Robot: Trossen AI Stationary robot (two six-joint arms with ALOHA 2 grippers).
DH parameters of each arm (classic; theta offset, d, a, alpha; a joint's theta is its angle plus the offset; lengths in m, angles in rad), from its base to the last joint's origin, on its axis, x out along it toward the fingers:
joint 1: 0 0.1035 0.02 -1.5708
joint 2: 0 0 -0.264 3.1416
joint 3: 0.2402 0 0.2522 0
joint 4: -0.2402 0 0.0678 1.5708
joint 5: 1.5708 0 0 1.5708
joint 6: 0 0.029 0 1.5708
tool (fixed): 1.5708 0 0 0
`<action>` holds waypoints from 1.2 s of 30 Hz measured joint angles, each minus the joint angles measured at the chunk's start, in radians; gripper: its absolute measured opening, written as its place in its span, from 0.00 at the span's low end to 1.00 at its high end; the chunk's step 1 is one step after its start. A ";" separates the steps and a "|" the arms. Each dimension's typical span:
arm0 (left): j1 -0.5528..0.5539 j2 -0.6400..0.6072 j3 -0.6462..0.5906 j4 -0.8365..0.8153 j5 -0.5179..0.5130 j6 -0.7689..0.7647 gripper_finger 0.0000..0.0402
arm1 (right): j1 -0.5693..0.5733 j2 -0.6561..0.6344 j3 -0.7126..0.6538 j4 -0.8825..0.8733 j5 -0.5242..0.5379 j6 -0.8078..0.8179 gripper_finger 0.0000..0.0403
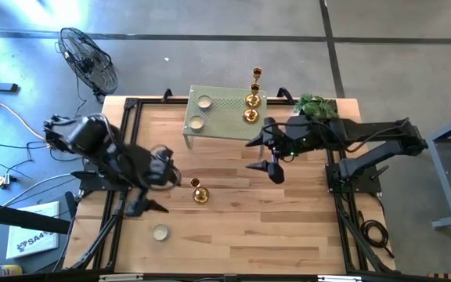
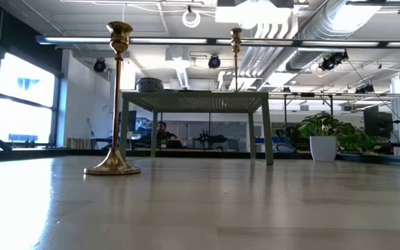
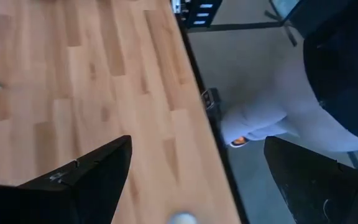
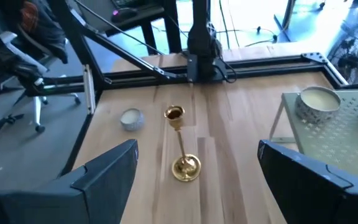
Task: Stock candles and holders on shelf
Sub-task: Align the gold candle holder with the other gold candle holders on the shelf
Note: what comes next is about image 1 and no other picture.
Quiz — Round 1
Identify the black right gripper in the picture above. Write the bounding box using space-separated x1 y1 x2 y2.
244 114 336 185

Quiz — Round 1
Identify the yellow object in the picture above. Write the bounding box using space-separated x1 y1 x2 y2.
0 264 23 277

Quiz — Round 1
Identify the black coiled cable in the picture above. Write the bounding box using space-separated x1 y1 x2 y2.
356 209 395 259

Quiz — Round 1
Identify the white printed box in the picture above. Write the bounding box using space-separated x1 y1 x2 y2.
5 201 61 260

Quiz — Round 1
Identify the silver bracket plate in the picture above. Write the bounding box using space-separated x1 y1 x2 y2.
317 275 363 282
98 273 144 282

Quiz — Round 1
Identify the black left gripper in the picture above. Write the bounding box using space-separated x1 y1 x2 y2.
124 144 182 218

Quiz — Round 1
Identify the black aluminium table frame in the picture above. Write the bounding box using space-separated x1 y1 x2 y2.
64 96 451 282

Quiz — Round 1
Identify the black floor fan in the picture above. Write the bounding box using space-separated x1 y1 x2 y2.
55 27 119 103

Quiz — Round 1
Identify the green perforated metal shelf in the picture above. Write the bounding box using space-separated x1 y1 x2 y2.
182 84 269 157

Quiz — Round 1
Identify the black beam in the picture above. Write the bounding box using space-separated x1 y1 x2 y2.
0 198 72 235

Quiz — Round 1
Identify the brass candle holder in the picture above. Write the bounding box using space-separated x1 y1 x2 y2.
189 177 211 204
246 67 264 109
242 81 262 125

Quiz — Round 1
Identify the green plant in white pot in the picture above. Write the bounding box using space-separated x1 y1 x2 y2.
293 93 340 121

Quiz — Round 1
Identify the yellow extension cable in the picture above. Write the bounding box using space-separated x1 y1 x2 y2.
0 80 59 189

